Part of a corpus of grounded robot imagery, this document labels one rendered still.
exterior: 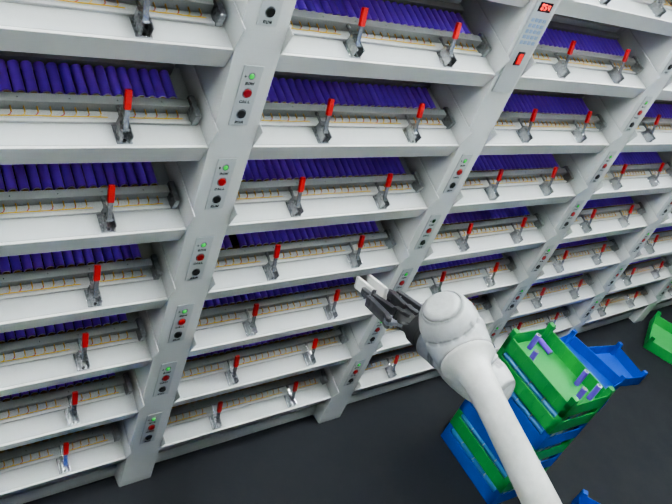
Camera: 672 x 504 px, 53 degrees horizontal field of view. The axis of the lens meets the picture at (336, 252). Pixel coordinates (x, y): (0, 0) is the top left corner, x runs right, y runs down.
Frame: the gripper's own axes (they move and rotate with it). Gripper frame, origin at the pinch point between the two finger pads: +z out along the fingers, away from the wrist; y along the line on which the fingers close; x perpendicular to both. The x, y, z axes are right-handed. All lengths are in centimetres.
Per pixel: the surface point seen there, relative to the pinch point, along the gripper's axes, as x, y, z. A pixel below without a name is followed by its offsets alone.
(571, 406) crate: -38, 71, -24
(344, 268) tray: -8.2, 10.6, 21.5
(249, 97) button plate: 40, -34, 10
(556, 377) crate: -40, 83, -10
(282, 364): -46, 5, 31
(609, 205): -1, 147, 28
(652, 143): 30, 128, 13
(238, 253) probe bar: -2.4, -20.3, 25.8
